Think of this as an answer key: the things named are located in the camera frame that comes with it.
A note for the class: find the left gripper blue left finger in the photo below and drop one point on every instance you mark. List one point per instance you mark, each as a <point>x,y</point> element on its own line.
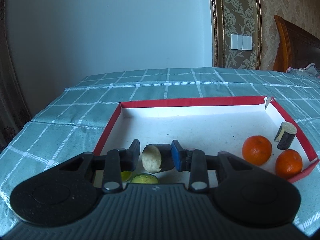
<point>117,161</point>

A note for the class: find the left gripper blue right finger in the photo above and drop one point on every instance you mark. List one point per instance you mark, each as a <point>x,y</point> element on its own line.
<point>194,161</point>

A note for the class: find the cucumber piece green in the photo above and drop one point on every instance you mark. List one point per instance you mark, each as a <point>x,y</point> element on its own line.
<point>144,178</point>

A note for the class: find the orange mandarin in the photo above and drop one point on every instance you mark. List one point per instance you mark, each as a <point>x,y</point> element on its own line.
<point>257,150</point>
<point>288,164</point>

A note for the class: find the eggplant piece dark skin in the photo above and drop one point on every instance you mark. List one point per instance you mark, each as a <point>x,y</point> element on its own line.
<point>285,135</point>

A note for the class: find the green plaid bed sheet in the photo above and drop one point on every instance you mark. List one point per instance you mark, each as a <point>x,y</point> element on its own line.
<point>74,122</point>

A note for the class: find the red shallow cardboard box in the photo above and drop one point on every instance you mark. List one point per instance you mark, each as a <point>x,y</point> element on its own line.
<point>208,124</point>

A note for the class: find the patterned curtain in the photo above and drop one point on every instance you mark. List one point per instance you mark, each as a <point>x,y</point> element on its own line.
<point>14,113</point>

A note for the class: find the gold framed wallpaper panel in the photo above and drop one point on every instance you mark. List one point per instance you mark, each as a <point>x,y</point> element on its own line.
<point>235,17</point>

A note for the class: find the white wall switch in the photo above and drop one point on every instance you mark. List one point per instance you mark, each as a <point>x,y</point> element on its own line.
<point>241,42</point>

